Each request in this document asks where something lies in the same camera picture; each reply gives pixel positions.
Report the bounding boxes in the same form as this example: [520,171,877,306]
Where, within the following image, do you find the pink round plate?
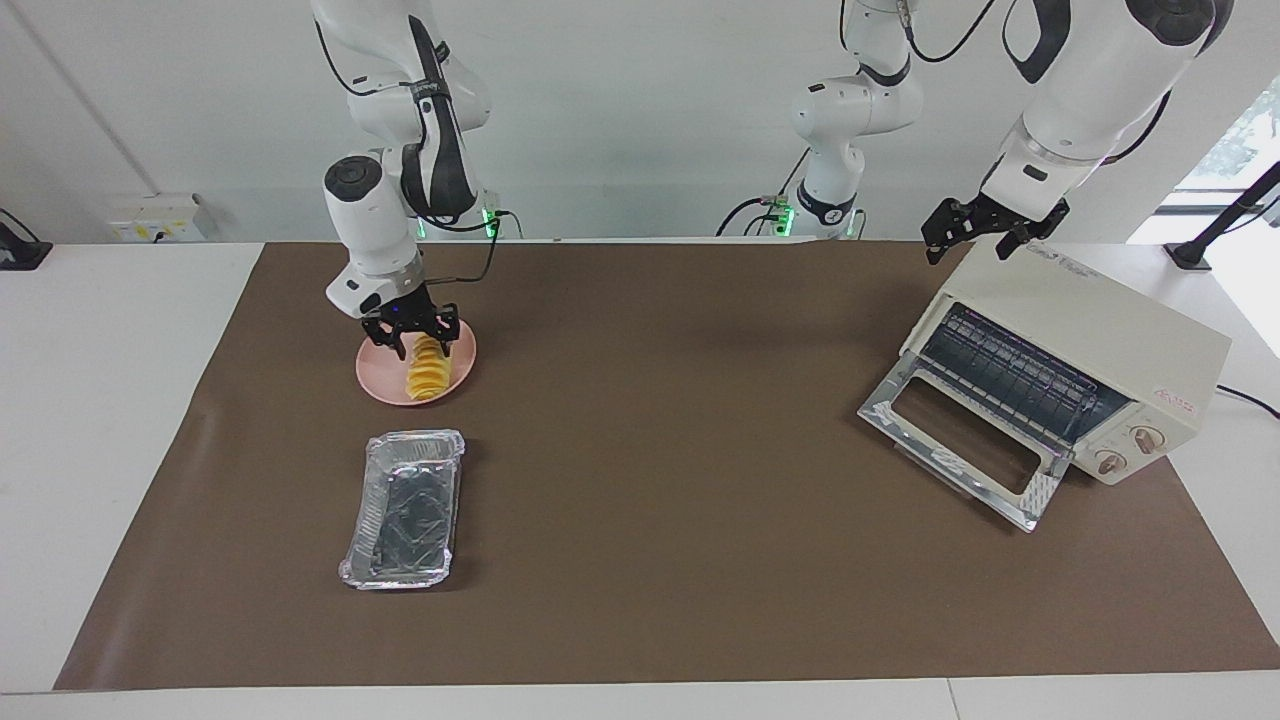
[356,320,478,407]

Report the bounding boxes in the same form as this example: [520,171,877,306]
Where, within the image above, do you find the black stand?
[0,208,54,272]
[1164,160,1280,272]

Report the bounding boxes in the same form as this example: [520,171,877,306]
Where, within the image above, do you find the cream toaster oven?
[857,236,1234,534]

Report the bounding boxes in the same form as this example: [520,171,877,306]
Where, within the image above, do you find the silver foil tray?
[337,429,468,591]

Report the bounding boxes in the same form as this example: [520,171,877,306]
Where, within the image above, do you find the yellow twisted bread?
[404,334,452,402]

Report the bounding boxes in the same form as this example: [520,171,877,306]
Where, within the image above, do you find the white wall socket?
[107,194,217,244]

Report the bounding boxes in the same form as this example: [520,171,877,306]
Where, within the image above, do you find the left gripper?
[921,193,1072,267]

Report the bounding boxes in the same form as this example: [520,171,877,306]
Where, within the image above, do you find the black oven power cable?
[1214,384,1280,420]

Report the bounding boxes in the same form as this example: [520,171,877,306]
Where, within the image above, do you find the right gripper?
[361,287,462,362]

